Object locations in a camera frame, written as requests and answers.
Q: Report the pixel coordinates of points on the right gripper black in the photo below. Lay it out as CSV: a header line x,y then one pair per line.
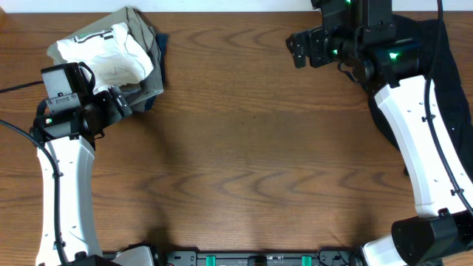
x,y
314,38

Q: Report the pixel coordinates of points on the khaki folded trousers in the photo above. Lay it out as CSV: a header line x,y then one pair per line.
x,y
138,28

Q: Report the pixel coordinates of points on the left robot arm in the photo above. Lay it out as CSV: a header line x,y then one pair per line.
x,y
65,129

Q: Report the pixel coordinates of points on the white t-shirt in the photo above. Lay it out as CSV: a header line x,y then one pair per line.
x,y
113,55

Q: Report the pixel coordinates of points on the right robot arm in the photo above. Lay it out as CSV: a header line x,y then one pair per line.
x,y
408,71

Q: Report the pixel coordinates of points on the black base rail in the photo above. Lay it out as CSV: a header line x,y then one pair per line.
x,y
194,257

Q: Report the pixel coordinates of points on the grey folded trousers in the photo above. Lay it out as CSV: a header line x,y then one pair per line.
x,y
137,94

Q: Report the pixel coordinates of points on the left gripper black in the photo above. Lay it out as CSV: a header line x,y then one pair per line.
x,y
113,112

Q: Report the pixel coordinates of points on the black t-shirt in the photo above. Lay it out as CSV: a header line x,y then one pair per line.
x,y
451,98

